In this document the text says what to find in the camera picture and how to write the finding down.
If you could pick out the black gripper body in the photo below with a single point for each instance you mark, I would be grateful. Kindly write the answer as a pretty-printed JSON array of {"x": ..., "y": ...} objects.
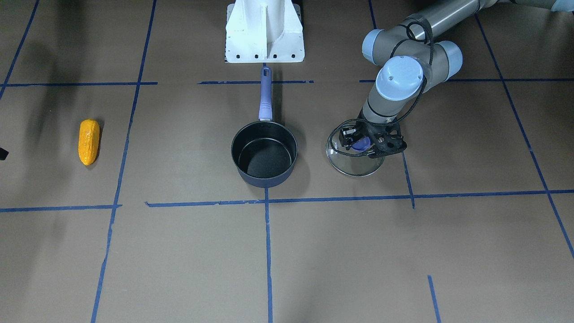
[{"x": 364, "y": 131}]

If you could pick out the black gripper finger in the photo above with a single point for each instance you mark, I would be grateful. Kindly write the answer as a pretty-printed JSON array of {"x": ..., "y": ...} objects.
[
  {"x": 367, "y": 153},
  {"x": 348, "y": 137}
]

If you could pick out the glass lid with blue knob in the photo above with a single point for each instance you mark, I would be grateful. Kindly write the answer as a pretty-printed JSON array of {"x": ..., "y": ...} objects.
[{"x": 352, "y": 166}]

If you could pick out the dark blue saucepan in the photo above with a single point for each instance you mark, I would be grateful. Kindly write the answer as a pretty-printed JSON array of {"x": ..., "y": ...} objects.
[{"x": 264, "y": 152}]

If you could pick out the yellow toy corn cob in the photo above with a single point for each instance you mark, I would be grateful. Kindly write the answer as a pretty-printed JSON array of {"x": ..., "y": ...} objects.
[{"x": 88, "y": 141}]

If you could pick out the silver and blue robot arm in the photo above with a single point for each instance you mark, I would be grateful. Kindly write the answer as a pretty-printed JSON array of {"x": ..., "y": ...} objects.
[{"x": 411, "y": 62}]

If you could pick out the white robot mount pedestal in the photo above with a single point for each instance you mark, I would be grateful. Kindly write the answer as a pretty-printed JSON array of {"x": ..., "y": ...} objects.
[{"x": 264, "y": 31}]

